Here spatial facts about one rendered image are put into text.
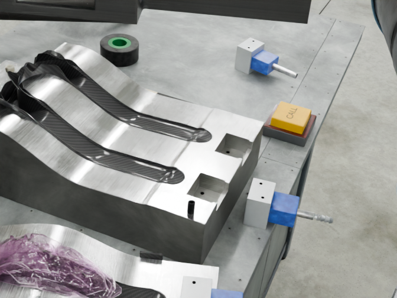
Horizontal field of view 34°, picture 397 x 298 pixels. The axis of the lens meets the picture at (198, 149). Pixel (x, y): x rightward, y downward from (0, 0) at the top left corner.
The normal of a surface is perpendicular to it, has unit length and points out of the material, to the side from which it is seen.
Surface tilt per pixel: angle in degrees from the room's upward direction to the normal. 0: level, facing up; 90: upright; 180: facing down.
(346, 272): 0
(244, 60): 90
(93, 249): 29
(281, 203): 0
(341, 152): 0
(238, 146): 90
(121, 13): 82
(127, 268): 16
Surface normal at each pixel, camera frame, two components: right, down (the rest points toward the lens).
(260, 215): -0.25, 0.58
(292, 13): -0.05, 0.51
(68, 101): 0.48, -0.57
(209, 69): 0.07, -0.78
